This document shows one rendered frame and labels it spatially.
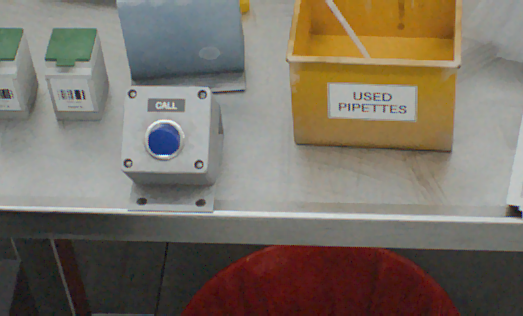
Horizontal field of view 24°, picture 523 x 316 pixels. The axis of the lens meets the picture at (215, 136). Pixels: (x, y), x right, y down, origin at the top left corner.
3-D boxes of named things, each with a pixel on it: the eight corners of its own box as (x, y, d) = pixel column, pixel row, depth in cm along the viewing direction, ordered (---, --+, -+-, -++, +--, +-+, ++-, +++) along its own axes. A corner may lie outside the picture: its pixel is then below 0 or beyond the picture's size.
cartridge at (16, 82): (-16, 119, 110) (-35, 64, 105) (-4, 81, 113) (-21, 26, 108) (28, 120, 110) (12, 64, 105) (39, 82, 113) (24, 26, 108)
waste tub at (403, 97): (291, 146, 105) (285, 59, 97) (307, 37, 114) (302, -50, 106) (454, 154, 102) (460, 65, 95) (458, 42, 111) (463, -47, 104)
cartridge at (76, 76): (56, 120, 109) (41, 64, 104) (66, 82, 112) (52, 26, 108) (101, 121, 109) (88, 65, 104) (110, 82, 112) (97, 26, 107)
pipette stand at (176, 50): (132, 99, 110) (115, 13, 103) (135, 45, 115) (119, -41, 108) (245, 91, 110) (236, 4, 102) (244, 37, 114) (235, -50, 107)
